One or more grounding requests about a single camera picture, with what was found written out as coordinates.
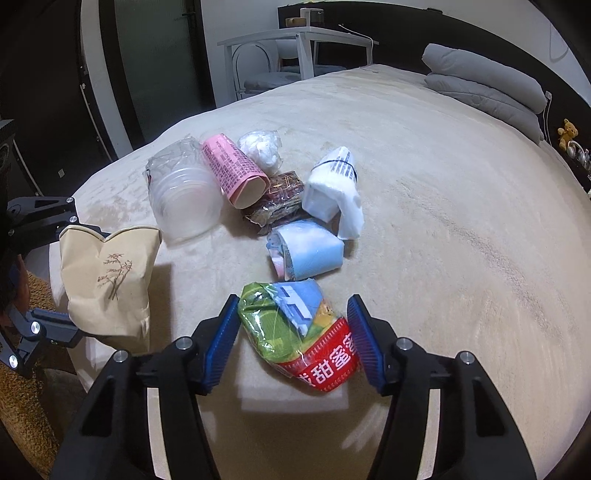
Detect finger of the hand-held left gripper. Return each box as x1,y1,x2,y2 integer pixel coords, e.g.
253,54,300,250
0,305,89,380
7,196,103,253

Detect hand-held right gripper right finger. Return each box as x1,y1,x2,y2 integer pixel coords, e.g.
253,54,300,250
346,294,539,480

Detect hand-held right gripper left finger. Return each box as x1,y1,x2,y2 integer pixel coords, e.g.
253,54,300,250
50,294,242,480

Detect green and red snack wrapper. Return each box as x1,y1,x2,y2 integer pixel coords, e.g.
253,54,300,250
238,278,361,393

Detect beige paper bag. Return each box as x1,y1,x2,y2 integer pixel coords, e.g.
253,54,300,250
58,224,162,344

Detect dark red box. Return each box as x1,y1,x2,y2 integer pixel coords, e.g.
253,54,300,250
242,171,311,228

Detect white plastic wad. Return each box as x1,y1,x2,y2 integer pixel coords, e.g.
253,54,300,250
238,130,283,171

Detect brown fuzzy rug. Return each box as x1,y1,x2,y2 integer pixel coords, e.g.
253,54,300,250
0,271,90,480

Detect blue paper wrapper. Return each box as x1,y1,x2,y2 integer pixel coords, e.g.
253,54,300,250
266,220,345,281

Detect clear plastic cup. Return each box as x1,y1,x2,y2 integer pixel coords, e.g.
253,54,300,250
145,137,221,245

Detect white tissue packet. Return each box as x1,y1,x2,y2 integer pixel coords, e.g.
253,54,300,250
301,146,365,240

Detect black framed glass door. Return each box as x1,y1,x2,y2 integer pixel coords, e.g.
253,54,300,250
81,0,215,160

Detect pink paper cup sleeve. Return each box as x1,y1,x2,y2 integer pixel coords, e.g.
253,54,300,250
201,134,270,208

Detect white chair with grey cushion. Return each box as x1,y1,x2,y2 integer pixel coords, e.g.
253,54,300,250
231,39,347,100

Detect grey pillow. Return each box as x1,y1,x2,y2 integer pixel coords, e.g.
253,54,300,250
425,74,546,145
422,44,548,114

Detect white headphones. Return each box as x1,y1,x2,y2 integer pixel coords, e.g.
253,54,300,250
568,141,591,171

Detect brown teddy bear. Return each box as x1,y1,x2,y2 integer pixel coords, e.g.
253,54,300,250
557,119,580,151

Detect white side table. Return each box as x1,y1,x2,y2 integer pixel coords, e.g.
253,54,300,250
217,26,379,109

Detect black headboard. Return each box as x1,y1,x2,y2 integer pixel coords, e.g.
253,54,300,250
277,0,591,195

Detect white charger cable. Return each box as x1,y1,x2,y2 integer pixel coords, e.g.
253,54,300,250
542,91,554,139

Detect white cable on table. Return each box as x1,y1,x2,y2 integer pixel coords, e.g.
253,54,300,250
339,25,377,45

